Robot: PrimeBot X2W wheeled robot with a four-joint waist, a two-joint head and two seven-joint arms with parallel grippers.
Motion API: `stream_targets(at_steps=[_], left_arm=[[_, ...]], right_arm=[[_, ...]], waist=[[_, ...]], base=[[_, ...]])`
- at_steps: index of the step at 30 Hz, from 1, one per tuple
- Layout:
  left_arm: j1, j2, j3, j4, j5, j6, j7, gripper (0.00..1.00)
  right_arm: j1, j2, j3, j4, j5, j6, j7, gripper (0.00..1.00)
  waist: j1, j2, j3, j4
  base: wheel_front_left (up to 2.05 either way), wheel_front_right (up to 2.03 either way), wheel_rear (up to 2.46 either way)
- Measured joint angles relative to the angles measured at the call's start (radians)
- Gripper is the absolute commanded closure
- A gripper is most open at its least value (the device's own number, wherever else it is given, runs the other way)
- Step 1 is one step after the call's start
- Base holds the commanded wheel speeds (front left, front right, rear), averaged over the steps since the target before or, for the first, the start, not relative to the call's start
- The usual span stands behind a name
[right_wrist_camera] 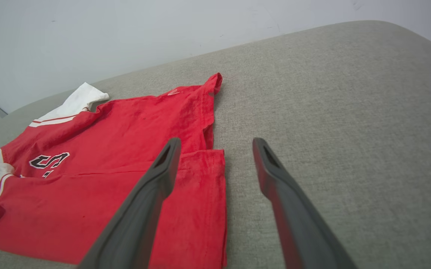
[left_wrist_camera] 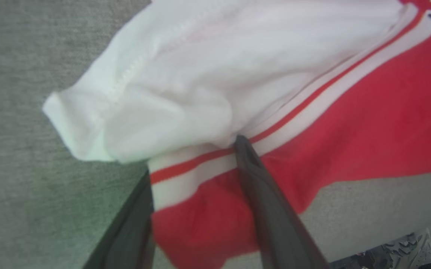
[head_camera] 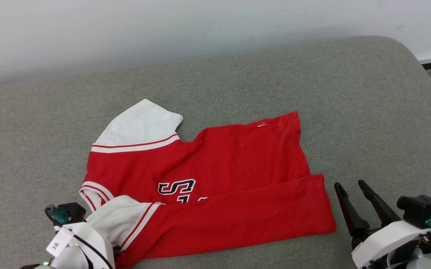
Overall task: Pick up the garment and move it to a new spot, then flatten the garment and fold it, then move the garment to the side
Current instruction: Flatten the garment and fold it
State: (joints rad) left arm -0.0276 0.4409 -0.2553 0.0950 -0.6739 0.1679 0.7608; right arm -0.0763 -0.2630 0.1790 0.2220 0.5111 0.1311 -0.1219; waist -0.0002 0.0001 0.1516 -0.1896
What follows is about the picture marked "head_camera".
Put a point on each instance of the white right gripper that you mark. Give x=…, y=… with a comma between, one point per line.
x=385, y=243

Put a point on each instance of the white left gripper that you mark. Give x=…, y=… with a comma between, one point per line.
x=92, y=239

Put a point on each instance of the red baseball jersey white sleeves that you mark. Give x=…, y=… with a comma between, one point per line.
x=238, y=168

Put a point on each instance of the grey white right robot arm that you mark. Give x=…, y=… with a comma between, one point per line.
x=422, y=263

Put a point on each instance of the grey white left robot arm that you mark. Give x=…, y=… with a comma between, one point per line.
x=70, y=262

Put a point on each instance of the grey fabric sofa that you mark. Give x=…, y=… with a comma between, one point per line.
x=275, y=82

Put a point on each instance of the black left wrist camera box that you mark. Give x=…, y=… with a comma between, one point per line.
x=71, y=211

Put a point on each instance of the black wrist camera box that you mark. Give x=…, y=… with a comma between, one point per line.
x=421, y=209
x=71, y=211

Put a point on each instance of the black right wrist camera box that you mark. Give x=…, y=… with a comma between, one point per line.
x=421, y=209

